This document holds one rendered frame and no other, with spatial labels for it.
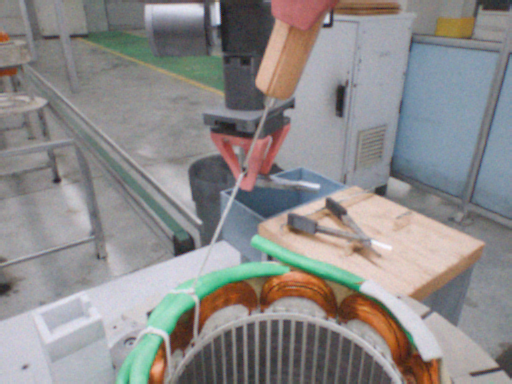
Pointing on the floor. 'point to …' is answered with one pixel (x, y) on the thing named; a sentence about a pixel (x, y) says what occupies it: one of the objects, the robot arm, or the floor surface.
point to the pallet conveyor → (177, 246)
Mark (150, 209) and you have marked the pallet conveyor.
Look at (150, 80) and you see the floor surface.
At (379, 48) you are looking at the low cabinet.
